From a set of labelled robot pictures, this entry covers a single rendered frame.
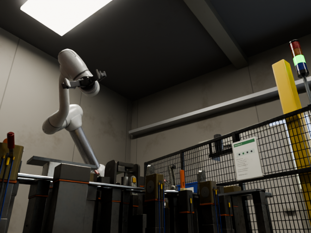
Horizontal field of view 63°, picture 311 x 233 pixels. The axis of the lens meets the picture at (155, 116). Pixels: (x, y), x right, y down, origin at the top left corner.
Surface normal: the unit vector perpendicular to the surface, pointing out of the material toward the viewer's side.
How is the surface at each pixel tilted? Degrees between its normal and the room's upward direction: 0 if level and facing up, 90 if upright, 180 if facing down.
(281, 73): 90
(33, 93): 90
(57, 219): 90
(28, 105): 90
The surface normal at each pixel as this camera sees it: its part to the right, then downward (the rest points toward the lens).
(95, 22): 0.00, 0.91
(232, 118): -0.60, -0.33
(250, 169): -0.79, -0.25
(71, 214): 0.61, -0.33
